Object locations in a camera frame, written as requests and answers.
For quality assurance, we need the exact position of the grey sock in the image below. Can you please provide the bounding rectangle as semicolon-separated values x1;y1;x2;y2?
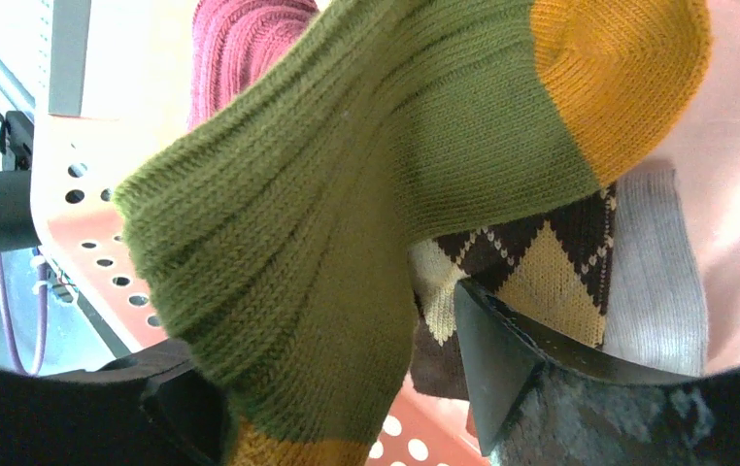
603;162;709;376

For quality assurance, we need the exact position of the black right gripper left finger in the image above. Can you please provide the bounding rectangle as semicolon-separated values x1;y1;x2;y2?
0;340;227;465

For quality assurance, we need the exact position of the brown yellow argyle sock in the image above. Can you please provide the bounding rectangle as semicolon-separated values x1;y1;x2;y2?
409;185;617;400

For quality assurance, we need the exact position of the green orange sock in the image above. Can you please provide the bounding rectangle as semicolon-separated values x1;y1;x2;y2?
113;1;711;465

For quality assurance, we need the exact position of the pink plastic basket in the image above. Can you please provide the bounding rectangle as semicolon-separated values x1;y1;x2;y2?
30;1;740;465

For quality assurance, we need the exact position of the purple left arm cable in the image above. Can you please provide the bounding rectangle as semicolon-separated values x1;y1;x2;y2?
0;250;50;378

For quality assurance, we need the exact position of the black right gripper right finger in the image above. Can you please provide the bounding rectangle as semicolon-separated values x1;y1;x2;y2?
454;280;740;465

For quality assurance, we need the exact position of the purple orange sock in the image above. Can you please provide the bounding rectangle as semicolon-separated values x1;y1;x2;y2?
187;0;319;129

